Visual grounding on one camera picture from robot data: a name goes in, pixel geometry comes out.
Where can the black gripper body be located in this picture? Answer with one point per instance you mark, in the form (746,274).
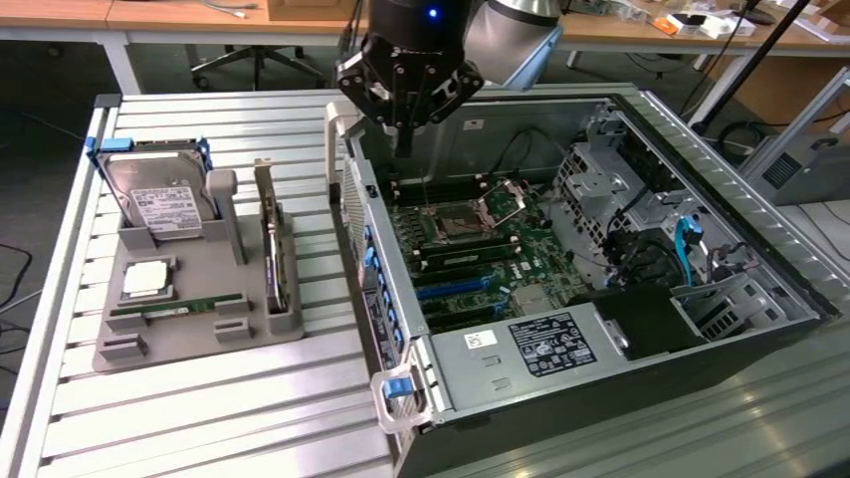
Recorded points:
(415,35)

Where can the graphics card with metal bracket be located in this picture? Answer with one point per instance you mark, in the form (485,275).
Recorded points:
(273,259)

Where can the black office chair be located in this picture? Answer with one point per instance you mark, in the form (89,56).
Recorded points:
(255,60)

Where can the metal socket cover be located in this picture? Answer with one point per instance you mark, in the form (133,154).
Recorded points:
(507,199)

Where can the CPU socket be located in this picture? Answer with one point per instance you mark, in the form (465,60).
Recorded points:
(457,221)

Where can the silver disk bay cage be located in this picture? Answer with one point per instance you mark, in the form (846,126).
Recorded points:
(591,184)

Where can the green motherboard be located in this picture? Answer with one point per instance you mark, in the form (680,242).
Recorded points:
(531,249)

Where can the black RAM stick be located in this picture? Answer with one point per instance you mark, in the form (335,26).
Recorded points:
(464,259)

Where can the black and white device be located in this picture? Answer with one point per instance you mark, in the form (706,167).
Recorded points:
(687,24)

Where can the hard disk in blue caddy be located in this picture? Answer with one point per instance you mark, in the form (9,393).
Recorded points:
(165,199)

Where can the white box device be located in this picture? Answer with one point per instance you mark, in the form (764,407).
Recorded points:
(727,29)

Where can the blue expansion slot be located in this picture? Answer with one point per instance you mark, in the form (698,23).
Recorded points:
(451,289)

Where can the wooden desk with white legs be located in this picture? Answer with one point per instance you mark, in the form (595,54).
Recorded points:
(790,40)
(66,20)

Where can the silver chipset heatsink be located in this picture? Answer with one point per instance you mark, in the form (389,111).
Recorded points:
(531,301)

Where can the black monitor base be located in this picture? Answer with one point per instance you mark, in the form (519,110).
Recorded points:
(754,15)

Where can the black tripod pole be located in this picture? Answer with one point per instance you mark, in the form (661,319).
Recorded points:
(763,47)

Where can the grey parts rack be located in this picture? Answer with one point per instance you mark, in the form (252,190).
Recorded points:
(198,279)

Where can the silver CPU chip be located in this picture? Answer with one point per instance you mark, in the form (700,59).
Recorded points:
(145,278)

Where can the green RAM stick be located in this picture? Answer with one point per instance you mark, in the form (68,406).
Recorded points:
(172,310)

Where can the grey power supply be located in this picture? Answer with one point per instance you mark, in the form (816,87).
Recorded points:
(504,358)

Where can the grey machine housing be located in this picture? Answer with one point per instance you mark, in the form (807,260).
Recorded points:
(819,174)

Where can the open black PC case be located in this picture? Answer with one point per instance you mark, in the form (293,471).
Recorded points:
(597,413)

